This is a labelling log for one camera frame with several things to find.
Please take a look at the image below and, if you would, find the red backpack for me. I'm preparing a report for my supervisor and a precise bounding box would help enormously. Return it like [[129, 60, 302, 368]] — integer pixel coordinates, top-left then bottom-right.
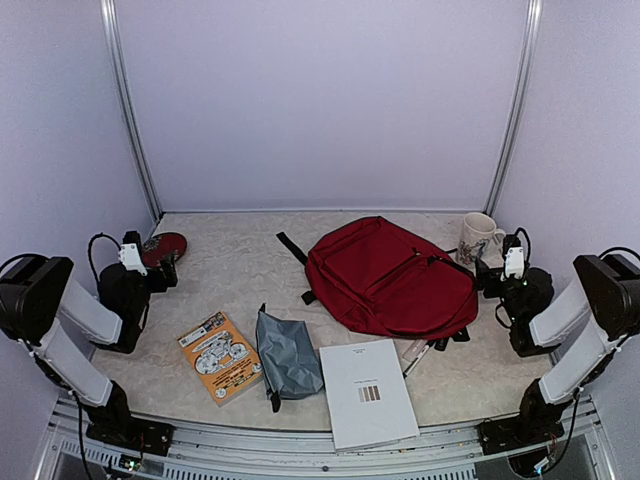
[[277, 216, 479, 342]]

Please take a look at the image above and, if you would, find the grey pencil pouch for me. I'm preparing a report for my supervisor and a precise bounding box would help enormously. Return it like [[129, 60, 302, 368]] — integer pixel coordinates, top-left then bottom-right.
[[255, 303, 324, 413]]

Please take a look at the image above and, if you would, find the white notebook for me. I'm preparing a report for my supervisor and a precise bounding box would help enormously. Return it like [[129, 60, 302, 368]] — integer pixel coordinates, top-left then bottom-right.
[[319, 339, 419, 452]]

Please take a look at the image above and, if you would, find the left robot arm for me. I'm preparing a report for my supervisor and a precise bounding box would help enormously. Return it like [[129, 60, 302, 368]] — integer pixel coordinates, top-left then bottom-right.
[[1, 253, 178, 453]]

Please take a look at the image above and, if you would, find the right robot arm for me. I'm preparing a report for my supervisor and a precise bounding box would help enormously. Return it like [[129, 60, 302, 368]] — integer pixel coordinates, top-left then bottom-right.
[[475, 247, 639, 453]]

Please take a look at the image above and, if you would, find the red floral round case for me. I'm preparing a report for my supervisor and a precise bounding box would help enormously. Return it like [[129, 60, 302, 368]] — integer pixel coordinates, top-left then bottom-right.
[[141, 232, 188, 268]]

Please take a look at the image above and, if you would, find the white printed mug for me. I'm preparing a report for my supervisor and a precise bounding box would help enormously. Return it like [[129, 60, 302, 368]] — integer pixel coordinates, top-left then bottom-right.
[[455, 212, 506, 267]]

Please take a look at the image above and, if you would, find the orange comic book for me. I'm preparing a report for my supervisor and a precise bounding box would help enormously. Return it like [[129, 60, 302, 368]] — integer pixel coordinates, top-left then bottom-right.
[[177, 312, 263, 406]]

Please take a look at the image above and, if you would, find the clear pink pen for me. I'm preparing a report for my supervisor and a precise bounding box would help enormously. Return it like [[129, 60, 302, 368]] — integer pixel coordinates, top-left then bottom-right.
[[402, 340, 428, 362]]

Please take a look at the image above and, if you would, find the green tipped black marker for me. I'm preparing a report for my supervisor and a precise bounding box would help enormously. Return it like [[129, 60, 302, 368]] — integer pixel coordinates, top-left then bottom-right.
[[403, 344, 430, 378]]

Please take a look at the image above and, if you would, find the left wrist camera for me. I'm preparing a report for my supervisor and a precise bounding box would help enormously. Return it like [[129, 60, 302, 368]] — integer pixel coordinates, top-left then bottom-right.
[[118, 231, 147, 276]]

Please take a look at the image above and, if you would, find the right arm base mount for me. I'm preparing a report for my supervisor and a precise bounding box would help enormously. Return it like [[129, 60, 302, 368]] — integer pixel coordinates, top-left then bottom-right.
[[478, 417, 565, 455]]

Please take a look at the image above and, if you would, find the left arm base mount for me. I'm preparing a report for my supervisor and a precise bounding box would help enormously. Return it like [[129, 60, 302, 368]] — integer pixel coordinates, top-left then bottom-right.
[[86, 417, 175, 456]]

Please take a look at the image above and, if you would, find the front aluminium rail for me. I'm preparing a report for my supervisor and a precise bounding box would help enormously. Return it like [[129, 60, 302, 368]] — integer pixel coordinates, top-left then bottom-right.
[[47, 394, 601, 480]]

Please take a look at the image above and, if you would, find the left aluminium frame post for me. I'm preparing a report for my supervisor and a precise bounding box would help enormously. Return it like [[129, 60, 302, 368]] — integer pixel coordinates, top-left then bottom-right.
[[100, 0, 163, 224]]

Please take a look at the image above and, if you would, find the aluminium frame post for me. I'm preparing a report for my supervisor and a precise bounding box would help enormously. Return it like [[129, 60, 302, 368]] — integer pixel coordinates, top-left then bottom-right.
[[484, 0, 544, 216], [100, 0, 163, 224]]

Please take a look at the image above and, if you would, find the right aluminium frame post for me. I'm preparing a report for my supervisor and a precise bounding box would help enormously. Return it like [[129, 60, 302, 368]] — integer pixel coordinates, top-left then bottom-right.
[[484, 0, 544, 216]]

